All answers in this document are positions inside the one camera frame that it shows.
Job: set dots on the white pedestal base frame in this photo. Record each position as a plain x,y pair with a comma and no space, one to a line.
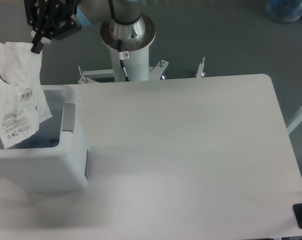
126,70

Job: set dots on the clear plastic bag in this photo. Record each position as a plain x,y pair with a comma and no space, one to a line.
23,104

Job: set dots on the white plastic trash can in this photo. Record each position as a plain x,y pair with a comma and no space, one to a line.
55,169

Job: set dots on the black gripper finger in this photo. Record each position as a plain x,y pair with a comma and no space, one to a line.
37,48
37,16

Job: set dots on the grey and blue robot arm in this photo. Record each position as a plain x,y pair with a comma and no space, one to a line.
95,11

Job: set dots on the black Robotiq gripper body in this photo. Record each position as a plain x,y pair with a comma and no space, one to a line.
64,21

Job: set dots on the blue plastic bag on floor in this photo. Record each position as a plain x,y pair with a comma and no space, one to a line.
284,11

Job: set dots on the trash inside can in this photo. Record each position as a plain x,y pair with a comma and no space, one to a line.
36,143

